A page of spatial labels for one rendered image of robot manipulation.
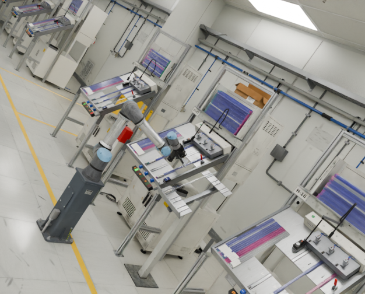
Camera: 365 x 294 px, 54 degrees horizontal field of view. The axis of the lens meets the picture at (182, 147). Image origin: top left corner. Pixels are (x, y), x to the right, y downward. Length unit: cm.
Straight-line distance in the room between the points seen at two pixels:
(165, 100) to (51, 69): 334
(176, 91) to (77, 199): 218
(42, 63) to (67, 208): 476
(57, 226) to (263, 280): 154
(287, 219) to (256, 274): 53
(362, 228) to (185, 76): 277
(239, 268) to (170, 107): 259
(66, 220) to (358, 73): 360
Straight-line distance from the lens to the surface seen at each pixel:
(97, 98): 445
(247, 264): 251
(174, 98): 453
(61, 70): 742
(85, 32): 734
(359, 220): 264
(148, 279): 325
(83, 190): 280
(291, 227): 276
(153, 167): 323
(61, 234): 300
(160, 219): 340
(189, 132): 362
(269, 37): 573
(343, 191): 271
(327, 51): 512
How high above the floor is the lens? 157
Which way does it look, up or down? 9 degrees down
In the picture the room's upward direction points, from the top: 34 degrees clockwise
